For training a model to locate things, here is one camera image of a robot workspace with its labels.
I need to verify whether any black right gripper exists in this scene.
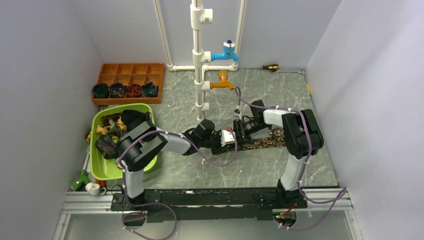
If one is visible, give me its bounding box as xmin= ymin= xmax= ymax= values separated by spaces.
xmin=229 ymin=119 xmax=270 ymax=148

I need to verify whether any brown floral tie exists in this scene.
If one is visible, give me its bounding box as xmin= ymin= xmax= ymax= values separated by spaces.
xmin=237 ymin=127 xmax=287 ymax=151

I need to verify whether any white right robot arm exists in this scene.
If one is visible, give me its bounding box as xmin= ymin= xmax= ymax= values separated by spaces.
xmin=232 ymin=100 xmax=324 ymax=208

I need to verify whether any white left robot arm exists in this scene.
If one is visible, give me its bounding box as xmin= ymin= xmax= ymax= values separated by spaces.
xmin=116 ymin=119 xmax=238 ymax=210

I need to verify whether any pile of floral ties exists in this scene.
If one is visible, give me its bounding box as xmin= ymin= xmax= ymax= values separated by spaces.
xmin=94 ymin=109 xmax=152 ymax=160

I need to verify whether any orange plastic faucet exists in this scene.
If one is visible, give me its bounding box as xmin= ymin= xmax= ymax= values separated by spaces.
xmin=210 ymin=70 xmax=235 ymax=91

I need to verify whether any yellow black screwdriver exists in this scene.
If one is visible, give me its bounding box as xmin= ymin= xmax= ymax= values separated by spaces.
xmin=246 ymin=64 xmax=280 ymax=72

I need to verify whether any silver wrench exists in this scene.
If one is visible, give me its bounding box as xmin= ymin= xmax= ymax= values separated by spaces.
xmin=270 ymin=69 xmax=306 ymax=75

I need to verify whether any teal black rolled tie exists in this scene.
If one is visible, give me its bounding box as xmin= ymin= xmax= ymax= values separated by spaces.
xmin=141 ymin=81 xmax=159 ymax=98

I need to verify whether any blue plastic faucet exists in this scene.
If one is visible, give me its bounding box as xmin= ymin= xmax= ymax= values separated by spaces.
xmin=211 ymin=39 xmax=239 ymax=63

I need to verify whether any red black rolled tie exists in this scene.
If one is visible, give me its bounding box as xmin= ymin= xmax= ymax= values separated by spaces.
xmin=126 ymin=83 xmax=142 ymax=98

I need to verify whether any orange wooden compartment tray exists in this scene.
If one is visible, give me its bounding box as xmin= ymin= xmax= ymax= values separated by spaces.
xmin=91 ymin=62 xmax=165 ymax=106

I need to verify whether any green plastic basin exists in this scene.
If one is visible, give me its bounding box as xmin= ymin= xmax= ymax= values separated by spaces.
xmin=89 ymin=103 xmax=155 ymax=181

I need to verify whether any white PVC pipe assembly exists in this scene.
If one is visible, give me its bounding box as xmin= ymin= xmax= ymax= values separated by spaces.
xmin=153 ymin=0 xmax=246 ymax=123

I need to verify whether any dark green rolled tie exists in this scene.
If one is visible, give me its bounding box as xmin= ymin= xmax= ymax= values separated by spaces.
xmin=91 ymin=83 xmax=110 ymax=99

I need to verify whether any green plastic faucet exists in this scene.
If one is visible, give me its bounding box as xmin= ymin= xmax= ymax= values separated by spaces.
xmin=70 ymin=169 xmax=91 ymax=192

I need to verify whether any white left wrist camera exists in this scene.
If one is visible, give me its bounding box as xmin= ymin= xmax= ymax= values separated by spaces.
xmin=221 ymin=129 xmax=237 ymax=147

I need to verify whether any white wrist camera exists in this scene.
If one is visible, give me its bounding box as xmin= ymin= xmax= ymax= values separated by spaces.
xmin=233 ymin=109 xmax=241 ymax=118
xmin=221 ymin=129 xmax=237 ymax=147

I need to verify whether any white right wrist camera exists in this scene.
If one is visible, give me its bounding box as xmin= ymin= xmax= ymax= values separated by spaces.
xmin=233 ymin=109 xmax=241 ymax=118

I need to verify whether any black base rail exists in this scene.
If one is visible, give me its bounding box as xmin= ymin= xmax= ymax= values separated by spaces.
xmin=110 ymin=187 xmax=308 ymax=223

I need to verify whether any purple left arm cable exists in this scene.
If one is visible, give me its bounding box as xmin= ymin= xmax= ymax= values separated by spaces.
xmin=115 ymin=127 xmax=239 ymax=240

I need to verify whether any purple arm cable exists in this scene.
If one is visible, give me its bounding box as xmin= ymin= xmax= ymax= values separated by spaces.
xmin=115 ymin=127 xmax=239 ymax=240
xmin=234 ymin=86 xmax=348 ymax=232

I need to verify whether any aluminium frame rail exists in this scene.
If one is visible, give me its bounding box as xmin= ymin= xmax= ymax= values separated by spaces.
xmin=62 ymin=187 xmax=354 ymax=214

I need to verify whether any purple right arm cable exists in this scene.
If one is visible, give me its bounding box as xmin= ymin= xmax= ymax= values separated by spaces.
xmin=234 ymin=86 xmax=348 ymax=232

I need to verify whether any yellow black tool handle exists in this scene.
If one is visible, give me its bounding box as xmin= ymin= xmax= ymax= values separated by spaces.
xmin=85 ymin=130 xmax=92 ymax=142

